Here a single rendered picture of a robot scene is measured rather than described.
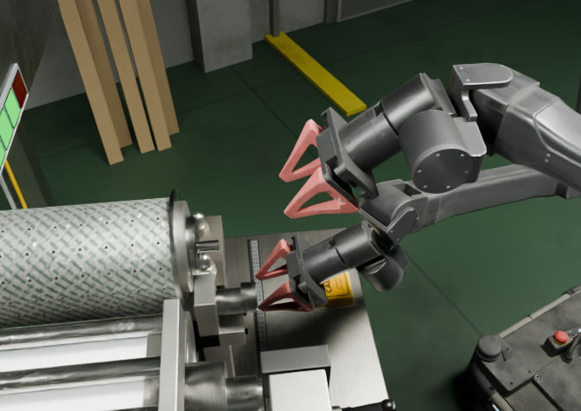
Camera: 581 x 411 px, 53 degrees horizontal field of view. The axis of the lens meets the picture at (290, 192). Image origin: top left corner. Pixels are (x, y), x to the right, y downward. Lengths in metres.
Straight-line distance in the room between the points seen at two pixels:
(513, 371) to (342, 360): 0.88
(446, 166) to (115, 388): 0.33
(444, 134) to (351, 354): 0.59
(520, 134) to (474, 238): 1.93
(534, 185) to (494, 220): 1.56
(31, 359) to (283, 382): 0.18
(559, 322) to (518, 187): 1.07
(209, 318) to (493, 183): 0.49
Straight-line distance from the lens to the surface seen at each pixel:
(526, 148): 0.61
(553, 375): 1.92
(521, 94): 0.62
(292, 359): 0.43
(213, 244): 0.72
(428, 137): 0.55
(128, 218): 0.71
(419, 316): 2.23
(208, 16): 3.23
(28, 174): 1.77
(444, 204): 0.91
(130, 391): 0.44
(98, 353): 0.46
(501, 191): 1.00
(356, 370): 1.05
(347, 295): 1.10
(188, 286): 0.72
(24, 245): 0.73
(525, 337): 1.99
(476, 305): 2.31
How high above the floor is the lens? 1.81
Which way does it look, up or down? 44 degrees down
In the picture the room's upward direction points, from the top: straight up
